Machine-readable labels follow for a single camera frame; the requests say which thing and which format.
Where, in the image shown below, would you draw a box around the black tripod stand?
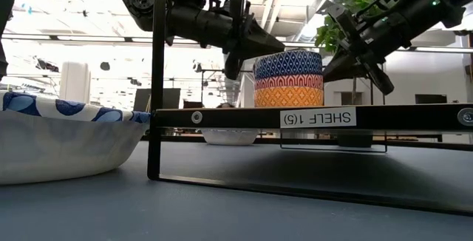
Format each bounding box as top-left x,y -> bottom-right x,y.
191,60 -> 256,106

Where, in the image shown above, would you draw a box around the orange-inside blue-outside ceramic bowl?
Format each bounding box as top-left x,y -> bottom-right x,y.
253,50 -> 324,80

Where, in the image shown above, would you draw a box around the white pillar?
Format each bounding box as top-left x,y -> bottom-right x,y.
58,60 -> 92,104

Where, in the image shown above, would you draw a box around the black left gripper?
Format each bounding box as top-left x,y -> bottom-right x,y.
221,0 -> 286,81

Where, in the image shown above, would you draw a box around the blue white paper bowl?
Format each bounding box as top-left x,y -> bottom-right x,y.
0,91 -> 152,186
201,128 -> 259,146

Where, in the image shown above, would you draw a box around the green leafy plant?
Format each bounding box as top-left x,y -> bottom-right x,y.
314,0 -> 385,55

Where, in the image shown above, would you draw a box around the dark monitor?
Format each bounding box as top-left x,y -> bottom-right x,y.
132,87 -> 182,113

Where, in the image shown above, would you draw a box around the black metal table frame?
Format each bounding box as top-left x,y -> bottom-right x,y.
142,134 -> 473,152

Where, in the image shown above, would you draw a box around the blue table mat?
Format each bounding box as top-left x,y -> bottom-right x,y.
0,140 -> 473,241

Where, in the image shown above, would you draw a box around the light-blue-inside orange-outside ceramic bowl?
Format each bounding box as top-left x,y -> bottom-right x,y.
253,86 -> 324,108

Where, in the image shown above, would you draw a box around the blue-striped-inside red-outside ceramic bowl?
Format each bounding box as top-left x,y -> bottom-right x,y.
253,73 -> 324,91

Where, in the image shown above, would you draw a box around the white shelf label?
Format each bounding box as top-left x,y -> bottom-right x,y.
279,106 -> 358,129

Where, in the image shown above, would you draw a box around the wooden shelf with black frame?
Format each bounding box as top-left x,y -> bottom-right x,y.
146,0 -> 473,218

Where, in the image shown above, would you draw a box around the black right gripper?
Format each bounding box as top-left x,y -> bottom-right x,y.
323,3 -> 412,96

